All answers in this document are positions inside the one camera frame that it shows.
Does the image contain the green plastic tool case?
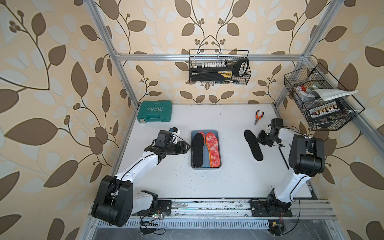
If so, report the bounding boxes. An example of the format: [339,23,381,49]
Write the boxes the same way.
[137,101,173,123]

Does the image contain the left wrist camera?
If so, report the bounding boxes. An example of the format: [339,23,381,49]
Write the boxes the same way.
[169,127,181,136]

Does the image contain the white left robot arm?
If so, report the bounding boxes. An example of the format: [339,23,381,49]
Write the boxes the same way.
[91,127,191,227]

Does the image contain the black wire basket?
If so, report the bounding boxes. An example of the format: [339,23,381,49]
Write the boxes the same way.
[189,49,252,85]
[284,63,365,131]

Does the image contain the black wire basket back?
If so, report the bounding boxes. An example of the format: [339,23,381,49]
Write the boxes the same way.
[189,49,252,85]

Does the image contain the orange handled pliers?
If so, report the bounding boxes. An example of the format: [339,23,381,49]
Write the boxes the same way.
[254,110,264,125]

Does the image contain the white paper in basket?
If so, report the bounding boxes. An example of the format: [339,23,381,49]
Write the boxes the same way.
[309,89,359,101]

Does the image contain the black wire basket right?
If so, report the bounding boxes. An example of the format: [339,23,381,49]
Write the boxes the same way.
[284,63,365,131]

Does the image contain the black insole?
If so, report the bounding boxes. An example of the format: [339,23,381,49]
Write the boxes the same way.
[192,133,204,168]
[244,130,264,161]

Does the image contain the red insole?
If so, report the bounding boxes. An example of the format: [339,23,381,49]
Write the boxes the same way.
[206,133,221,168]
[199,132,206,144]

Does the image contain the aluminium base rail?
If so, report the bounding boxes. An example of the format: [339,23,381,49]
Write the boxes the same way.
[86,197,337,230]

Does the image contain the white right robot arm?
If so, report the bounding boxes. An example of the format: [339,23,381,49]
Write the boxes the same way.
[258,118,325,212]

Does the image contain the black hex key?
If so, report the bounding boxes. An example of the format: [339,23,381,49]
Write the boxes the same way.
[278,145,290,170]

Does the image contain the blue-grey storage box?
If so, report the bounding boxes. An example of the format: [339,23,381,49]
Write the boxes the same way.
[191,130,222,169]

